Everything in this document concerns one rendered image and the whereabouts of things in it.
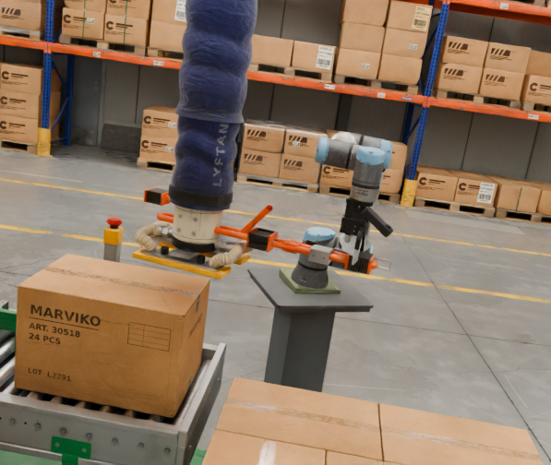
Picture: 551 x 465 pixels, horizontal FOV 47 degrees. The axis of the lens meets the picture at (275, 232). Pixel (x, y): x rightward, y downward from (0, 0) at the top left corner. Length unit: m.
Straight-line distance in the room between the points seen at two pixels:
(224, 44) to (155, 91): 8.76
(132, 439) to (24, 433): 0.38
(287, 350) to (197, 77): 1.57
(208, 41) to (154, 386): 1.18
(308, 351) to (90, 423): 1.32
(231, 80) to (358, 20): 7.33
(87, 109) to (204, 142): 8.99
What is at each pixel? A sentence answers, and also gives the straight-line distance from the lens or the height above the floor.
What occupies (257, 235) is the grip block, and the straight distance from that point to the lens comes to 2.17.
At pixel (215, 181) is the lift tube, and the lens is 2.16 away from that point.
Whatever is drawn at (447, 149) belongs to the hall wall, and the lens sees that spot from 11.06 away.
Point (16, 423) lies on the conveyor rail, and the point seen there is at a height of 0.52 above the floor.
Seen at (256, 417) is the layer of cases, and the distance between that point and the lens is 2.45.
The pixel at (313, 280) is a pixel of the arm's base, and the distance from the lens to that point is 3.12.
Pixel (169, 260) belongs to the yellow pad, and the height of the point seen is 1.11.
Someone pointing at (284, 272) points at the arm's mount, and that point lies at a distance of 3.24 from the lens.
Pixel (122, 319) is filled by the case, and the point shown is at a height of 0.89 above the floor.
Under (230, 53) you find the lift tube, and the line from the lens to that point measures 2.11.
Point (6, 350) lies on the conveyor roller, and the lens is 2.84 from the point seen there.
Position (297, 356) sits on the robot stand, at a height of 0.42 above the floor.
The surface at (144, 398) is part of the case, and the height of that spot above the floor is 0.61.
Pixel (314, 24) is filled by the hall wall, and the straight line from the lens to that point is 10.65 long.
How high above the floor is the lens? 1.82
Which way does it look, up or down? 15 degrees down
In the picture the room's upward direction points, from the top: 8 degrees clockwise
